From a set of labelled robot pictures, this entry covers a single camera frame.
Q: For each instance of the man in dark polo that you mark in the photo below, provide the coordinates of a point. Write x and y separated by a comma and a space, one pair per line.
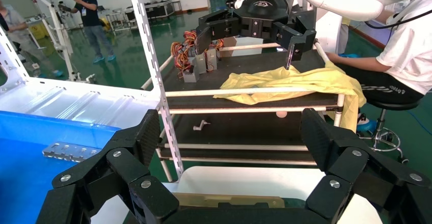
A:
89, 13

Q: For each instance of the seated person white shirt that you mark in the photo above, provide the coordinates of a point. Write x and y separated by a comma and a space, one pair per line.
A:
408, 57

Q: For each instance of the yellow cloth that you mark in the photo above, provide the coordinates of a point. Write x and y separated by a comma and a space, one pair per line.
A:
303, 80

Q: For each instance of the white wheeled robot stand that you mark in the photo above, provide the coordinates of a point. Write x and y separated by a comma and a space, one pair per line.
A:
65, 48

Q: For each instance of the blue plastic bin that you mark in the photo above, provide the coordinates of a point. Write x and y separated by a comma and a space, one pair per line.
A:
27, 175

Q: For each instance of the person in grey shirt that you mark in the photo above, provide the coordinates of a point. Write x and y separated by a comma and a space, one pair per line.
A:
10, 23

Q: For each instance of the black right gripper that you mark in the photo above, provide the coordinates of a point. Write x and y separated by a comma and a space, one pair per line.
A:
266, 3

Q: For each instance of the yellow plastic bin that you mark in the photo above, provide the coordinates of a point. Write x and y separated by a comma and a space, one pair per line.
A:
38, 32

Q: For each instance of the white table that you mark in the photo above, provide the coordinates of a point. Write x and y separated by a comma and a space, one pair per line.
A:
253, 182

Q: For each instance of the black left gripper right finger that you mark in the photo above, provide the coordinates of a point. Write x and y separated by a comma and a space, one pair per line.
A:
354, 175

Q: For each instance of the black round metal stool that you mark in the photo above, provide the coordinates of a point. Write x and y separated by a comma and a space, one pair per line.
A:
395, 105

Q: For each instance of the small beige round knob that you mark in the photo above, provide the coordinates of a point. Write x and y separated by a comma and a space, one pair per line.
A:
281, 114

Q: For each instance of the silver perforated metal bracket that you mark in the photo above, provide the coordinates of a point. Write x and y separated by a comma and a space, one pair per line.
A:
71, 151

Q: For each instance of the white perforated shelf rack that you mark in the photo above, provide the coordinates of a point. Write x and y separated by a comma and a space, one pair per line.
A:
84, 97

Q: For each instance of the small white metal bracket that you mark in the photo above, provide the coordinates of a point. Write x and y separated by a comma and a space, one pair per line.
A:
200, 125

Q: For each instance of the brown cardboard box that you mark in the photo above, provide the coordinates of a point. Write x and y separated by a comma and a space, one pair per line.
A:
229, 43

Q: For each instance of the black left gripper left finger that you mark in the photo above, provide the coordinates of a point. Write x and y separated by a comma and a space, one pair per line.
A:
101, 182

